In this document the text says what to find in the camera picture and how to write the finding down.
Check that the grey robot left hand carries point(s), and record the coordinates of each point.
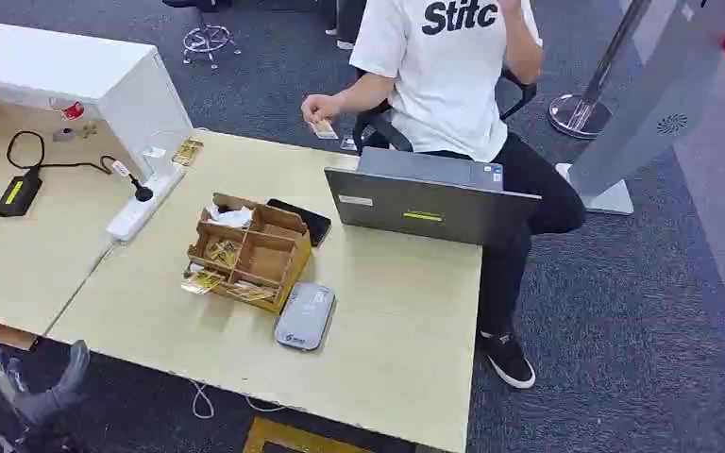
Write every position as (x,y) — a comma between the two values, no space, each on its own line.
(40,406)

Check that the person's right hand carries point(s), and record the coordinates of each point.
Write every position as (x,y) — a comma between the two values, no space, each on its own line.
(320,107)

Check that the gold printed card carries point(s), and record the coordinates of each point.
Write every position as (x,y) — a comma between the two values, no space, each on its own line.
(324,129)

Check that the black office chair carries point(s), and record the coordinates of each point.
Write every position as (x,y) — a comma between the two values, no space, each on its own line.
(381,128)

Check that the background person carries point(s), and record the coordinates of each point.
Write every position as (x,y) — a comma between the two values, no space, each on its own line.
(349,22)

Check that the black phone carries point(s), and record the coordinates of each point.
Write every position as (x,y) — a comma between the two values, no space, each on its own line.
(309,222)

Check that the chrome stool base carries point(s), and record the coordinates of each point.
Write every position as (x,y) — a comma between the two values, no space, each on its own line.
(209,40)

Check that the gold card stack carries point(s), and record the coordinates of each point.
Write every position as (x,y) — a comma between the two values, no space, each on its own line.
(187,151)
(223,251)
(254,291)
(202,281)

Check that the white crumpled paper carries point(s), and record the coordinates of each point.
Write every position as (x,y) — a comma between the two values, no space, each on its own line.
(231,217)

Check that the grey laptop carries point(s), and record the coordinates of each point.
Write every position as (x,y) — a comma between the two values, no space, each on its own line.
(431,206)

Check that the wooden card box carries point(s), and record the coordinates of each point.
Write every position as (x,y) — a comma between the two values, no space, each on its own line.
(269,250)

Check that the black plug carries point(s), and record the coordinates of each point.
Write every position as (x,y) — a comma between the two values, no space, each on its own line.
(142,192)

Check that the white power strip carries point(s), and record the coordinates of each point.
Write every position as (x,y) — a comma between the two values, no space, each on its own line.
(140,209)

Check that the black power adapter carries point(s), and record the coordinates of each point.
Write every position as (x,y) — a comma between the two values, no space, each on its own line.
(18,194)

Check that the white desk shelf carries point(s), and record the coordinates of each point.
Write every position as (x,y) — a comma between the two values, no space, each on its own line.
(87,69)

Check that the red small object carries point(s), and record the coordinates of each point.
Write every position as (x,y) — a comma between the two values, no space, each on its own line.
(73,110)

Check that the grey small object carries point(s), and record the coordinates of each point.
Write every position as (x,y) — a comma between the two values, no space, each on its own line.
(62,134)

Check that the grey kiosk stand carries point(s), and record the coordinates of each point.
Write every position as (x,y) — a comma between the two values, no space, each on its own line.
(650,106)

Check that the yellow wooden frame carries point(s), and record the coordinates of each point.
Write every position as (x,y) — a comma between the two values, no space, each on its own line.
(262,434)

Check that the chrome stanchion post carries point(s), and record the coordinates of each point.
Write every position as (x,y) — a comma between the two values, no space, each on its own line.
(587,103)

